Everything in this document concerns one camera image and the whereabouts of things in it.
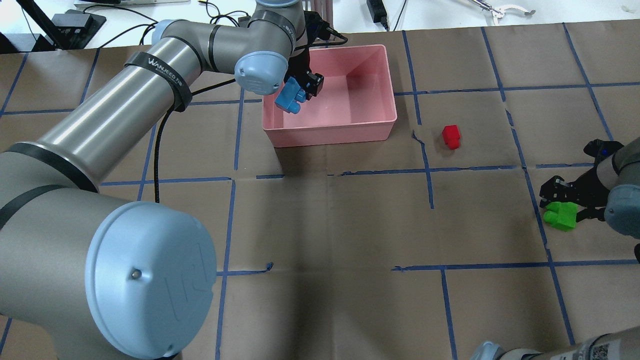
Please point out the red toy block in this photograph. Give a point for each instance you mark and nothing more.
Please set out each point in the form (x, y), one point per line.
(451, 136)

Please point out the black power adapter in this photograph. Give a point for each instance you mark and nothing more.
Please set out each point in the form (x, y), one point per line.
(377, 11)

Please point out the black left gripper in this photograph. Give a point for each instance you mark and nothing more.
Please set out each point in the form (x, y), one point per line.
(302, 64)

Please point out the green toy block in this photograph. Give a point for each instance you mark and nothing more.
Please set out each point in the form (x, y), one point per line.
(561, 215)

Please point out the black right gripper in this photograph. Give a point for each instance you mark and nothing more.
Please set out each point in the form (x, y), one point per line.
(593, 192)

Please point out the long reacher grabber tool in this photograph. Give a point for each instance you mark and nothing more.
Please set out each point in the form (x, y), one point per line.
(495, 14)

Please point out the blue toy block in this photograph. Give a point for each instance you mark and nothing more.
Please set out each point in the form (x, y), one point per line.
(291, 96)

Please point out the pink plastic box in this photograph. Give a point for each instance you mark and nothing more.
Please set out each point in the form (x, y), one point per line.
(356, 103)

